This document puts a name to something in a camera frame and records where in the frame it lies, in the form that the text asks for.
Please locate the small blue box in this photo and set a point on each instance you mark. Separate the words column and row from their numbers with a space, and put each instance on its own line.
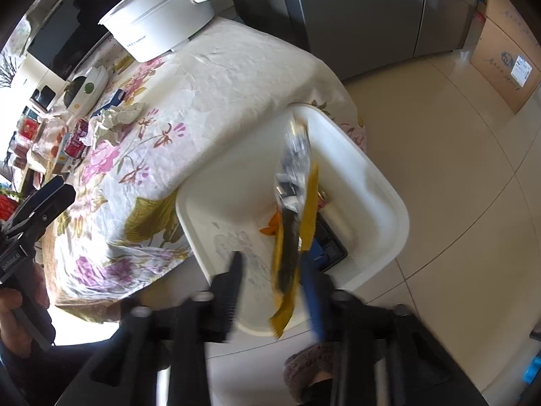
column 112, row 99

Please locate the person's left hand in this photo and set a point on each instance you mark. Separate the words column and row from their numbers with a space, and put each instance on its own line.
column 10, row 302

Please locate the knitted slipper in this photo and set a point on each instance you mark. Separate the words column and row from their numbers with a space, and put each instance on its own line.
column 304, row 363

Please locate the white tissue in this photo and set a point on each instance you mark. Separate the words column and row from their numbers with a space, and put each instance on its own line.
column 118, row 116

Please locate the white ceramic bowl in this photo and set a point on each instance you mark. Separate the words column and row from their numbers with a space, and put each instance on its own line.
column 91, row 89

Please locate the black microwave oven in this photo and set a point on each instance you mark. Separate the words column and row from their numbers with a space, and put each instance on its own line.
column 72, row 29

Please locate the yellow foil wrapper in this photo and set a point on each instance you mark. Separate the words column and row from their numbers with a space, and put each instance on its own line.
column 308, row 215

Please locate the red white carton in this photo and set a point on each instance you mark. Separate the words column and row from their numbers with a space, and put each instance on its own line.
column 78, row 137

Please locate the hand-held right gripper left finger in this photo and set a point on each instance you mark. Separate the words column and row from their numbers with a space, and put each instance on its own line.
column 234, row 300

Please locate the person's left forearm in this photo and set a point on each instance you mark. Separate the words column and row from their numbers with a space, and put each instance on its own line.
column 17, row 368

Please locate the person's dark trouser leg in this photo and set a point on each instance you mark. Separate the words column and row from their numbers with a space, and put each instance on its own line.
column 317, row 391

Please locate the cream countertop appliance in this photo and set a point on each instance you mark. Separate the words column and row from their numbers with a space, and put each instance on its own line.
column 29, row 84

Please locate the white electric pot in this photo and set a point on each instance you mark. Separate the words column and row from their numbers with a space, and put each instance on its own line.
column 160, row 21

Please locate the dried branches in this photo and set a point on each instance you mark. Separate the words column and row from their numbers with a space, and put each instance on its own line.
column 8, row 72

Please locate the black plastic tray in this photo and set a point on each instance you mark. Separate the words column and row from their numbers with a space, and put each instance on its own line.
column 334, row 249

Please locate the blue white packet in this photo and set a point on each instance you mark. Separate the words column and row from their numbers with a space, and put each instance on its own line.
column 69, row 163

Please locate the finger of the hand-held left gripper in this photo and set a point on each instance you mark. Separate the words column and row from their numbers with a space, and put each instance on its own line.
column 57, row 186
column 46, row 211

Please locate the red label jar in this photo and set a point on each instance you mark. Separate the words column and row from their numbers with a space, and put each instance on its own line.
column 29, row 129

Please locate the floral tablecloth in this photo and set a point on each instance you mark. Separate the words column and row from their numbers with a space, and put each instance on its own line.
column 211, row 84

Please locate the glass jar with wooden lid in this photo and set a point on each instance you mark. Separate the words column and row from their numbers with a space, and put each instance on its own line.
column 47, row 133

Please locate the grey refrigerator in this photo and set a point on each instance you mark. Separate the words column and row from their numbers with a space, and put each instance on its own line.
column 359, row 17

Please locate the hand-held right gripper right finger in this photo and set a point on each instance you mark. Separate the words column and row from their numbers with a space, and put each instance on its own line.
column 312, row 304

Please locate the orange peel piece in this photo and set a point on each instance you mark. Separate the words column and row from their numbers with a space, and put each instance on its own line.
column 270, row 224

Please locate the white plastic bin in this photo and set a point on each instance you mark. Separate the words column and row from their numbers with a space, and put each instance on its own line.
column 236, row 203

